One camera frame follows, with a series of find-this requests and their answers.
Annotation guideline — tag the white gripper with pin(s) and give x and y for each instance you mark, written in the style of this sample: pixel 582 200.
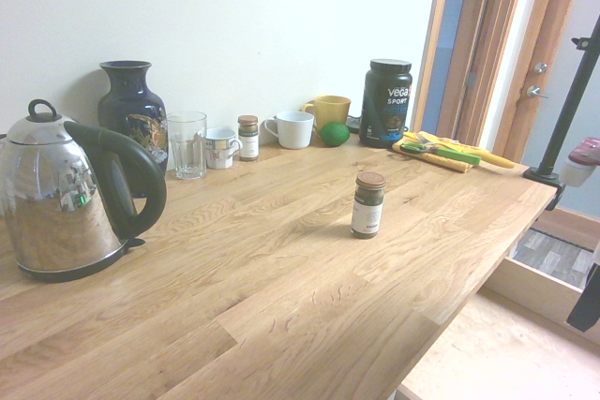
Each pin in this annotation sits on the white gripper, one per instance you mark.
pixel 596 269

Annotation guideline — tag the seasoning jar copper lid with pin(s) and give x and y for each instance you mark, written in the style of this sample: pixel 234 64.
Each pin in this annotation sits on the seasoning jar copper lid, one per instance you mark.
pixel 365 212

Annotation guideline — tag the light wood open drawer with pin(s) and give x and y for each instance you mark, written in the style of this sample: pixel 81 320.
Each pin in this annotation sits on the light wood open drawer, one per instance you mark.
pixel 515 353

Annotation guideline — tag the small spice jar brown lid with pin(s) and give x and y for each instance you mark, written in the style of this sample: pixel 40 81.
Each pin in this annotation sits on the small spice jar brown lid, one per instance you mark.
pixel 248 140

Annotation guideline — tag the yellow cloth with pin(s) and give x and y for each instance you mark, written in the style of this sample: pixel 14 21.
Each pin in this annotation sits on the yellow cloth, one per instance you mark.
pixel 450 163

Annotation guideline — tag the metal fork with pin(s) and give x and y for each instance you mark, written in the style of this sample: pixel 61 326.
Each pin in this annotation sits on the metal fork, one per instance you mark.
pixel 429 139

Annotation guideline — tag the silver deadbolt lock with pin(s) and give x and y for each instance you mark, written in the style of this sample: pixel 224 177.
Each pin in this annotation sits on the silver deadbolt lock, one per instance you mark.
pixel 541 68

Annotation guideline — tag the metal door hinge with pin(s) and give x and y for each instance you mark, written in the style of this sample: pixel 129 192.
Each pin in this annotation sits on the metal door hinge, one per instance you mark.
pixel 470 79

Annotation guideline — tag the black protein powder tub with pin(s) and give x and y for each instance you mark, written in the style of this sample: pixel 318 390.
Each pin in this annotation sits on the black protein powder tub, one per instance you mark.
pixel 382 109

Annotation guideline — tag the wooden door frosted glass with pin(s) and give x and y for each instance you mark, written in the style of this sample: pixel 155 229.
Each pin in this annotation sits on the wooden door frosted glass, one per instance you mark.
pixel 558 20

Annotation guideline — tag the small black object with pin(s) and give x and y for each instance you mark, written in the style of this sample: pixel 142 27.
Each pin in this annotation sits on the small black object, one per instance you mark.
pixel 354 124

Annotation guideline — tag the green lime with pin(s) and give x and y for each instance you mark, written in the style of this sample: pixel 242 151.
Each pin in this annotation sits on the green lime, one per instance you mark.
pixel 334 134

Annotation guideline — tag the yellow mug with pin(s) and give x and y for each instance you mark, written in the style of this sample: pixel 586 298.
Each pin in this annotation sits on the yellow mug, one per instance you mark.
pixel 330 109

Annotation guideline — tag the plain white mug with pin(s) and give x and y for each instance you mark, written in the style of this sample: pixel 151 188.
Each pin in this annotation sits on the plain white mug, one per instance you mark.
pixel 295 130

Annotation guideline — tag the small patterned white mug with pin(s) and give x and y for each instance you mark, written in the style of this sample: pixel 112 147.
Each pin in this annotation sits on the small patterned white mug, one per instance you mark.
pixel 219 149

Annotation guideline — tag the clear drinking glass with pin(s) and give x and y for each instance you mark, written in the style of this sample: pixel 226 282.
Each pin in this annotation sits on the clear drinking glass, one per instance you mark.
pixel 187 147

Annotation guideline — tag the dark blue painted vase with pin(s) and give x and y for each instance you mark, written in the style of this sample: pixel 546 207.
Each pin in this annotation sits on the dark blue painted vase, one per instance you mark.
pixel 131 100

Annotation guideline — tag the stainless steel electric kettle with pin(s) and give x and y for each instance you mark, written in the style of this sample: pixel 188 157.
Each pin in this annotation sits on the stainless steel electric kettle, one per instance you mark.
pixel 51 194

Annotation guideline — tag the black camera stand with clamp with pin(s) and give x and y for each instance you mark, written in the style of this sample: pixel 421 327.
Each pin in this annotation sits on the black camera stand with clamp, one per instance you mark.
pixel 569 109

